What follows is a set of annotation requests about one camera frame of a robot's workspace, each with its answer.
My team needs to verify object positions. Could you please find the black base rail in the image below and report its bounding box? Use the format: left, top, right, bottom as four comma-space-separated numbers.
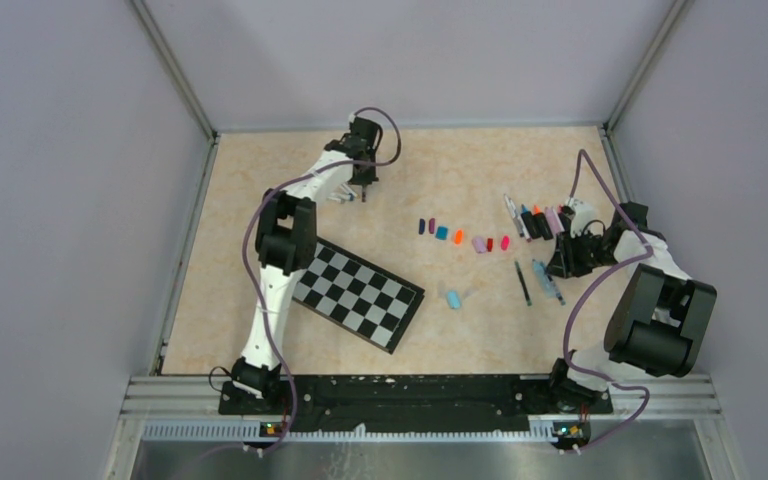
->
218, 374, 613, 433

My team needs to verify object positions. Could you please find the pale purple highlighter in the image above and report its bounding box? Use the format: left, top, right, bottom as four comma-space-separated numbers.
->
544, 207, 564, 236

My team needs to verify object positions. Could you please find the light blue highlighter cap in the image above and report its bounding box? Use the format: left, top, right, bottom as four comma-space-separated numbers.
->
445, 290, 463, 310

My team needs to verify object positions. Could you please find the black white chessboard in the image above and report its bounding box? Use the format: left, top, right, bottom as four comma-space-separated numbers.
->
293, 238, 425, 354

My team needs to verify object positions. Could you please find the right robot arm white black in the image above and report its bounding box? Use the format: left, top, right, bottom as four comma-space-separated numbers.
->
546, 198, 717, 412

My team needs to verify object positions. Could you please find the black gel pen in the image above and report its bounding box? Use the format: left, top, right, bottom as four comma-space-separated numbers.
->
514, 260, 533, 307

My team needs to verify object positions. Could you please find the black highlighter pink cap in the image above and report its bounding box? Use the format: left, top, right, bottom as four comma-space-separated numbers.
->
556, 205, 574, 233

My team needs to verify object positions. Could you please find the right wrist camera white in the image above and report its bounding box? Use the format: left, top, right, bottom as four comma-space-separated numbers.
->
564, 197, 598, 238

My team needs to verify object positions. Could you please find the pale purple highlighter cap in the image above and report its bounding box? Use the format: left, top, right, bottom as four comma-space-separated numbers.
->
471, 236, 488, 254

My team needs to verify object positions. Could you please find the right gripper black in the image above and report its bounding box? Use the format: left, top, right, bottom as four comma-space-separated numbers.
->
545, 227, 624, 279

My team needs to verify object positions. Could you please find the white marker magenta end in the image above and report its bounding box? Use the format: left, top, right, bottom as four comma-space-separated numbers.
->
519, 218, 533, 243

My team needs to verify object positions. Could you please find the black highlighter blue tip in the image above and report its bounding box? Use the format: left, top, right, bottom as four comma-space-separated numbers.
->
520, 205, 542, 239

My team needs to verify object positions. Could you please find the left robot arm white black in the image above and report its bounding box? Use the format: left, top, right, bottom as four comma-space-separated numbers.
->
230, 114, 383, 414

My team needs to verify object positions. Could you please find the light blue eraser bar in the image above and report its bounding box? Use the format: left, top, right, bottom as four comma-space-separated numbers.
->
531, 259, 556, 298

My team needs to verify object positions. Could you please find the black highlighter orange cap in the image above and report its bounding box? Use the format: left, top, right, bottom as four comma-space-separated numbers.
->
532, 205, 554, 240

